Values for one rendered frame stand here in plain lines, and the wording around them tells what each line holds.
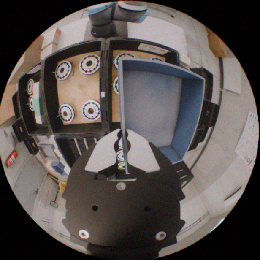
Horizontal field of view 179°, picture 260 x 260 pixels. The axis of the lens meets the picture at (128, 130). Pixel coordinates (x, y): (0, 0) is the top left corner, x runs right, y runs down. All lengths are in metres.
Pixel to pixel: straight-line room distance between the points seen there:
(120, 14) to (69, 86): 0.42
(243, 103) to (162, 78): 2.85
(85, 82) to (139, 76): 0.31
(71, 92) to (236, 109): 3.15
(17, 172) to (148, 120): 3.31
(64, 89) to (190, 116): 0.51
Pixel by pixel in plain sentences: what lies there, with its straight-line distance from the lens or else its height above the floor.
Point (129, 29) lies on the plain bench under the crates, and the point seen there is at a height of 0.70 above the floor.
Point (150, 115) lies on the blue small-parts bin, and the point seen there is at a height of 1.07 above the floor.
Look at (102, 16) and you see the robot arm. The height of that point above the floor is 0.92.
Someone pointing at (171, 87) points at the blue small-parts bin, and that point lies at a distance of 0.20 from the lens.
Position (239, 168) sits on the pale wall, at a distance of 3.18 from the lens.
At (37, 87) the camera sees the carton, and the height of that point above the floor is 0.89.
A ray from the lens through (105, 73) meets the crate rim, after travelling 0.31.
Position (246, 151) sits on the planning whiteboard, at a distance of 3.00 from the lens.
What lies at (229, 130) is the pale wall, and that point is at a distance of 3.02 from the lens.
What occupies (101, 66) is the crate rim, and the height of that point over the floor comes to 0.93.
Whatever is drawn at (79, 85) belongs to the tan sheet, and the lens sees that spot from 0.44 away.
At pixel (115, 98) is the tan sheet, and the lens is 0.40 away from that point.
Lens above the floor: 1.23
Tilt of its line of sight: 60 degrees down
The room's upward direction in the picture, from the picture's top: 165 degrees clockwise
